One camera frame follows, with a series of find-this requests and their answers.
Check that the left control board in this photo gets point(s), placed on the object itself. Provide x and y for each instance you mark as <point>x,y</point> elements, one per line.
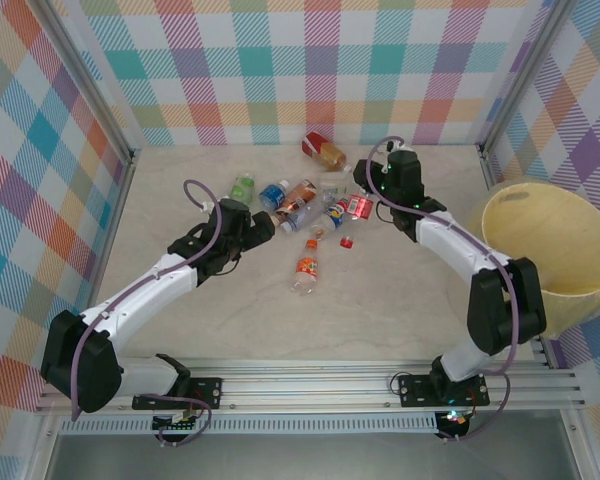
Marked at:
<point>175,426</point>

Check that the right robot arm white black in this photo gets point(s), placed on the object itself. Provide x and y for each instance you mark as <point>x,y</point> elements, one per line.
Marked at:
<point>455,240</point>

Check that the red label bottle red cap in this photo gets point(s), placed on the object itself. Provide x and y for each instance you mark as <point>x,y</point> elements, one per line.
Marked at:
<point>360,207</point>

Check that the crushed clear plastic bottle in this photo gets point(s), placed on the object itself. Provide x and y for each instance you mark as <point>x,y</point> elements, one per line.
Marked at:
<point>302,215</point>

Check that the left black mount plate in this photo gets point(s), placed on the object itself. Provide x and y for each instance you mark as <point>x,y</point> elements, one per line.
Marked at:
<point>207,392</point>

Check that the aluminium frame post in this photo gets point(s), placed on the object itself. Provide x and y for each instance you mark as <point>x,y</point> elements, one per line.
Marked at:
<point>97,80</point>
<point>525,75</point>

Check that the green label plastic bottle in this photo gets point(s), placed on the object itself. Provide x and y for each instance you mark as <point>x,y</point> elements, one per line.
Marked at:
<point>242,189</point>

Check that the control board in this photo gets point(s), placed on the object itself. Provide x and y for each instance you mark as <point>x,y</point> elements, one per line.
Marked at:
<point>175,426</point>
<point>455,421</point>

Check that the blue label water bottle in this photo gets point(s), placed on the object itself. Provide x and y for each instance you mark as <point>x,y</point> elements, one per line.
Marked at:
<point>272,195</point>

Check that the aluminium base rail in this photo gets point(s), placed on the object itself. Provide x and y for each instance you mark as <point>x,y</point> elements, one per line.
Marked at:
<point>305,385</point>

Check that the yellow round bin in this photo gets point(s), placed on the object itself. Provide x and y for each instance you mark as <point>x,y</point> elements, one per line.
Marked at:
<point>545,240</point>

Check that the right control board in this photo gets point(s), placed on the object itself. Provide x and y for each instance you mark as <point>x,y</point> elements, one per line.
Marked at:
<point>455,421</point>

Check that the black mount plate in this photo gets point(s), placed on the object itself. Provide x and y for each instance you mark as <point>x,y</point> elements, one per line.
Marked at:
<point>207,392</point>
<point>415,392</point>

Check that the left aluminium frame post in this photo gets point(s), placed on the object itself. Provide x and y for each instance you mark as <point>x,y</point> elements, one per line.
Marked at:
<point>97,80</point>

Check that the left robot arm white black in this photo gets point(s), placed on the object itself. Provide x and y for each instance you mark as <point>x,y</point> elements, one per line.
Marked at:
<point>140,290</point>

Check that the right aluminium frame post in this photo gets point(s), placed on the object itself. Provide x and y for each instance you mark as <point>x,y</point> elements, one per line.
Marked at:
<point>525,75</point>

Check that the amber tea bottle red label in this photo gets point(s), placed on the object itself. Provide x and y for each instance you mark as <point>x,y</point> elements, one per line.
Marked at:
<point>322,150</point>

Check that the orange label bottle orange cap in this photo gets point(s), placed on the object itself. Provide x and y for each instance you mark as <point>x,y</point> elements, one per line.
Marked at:
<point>306,270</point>

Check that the brown label plastic bottle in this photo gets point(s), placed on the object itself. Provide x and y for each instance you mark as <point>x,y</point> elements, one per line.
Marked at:
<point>297,197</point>

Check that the right black mount plate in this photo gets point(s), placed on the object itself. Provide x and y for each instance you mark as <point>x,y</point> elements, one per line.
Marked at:
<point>415,392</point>

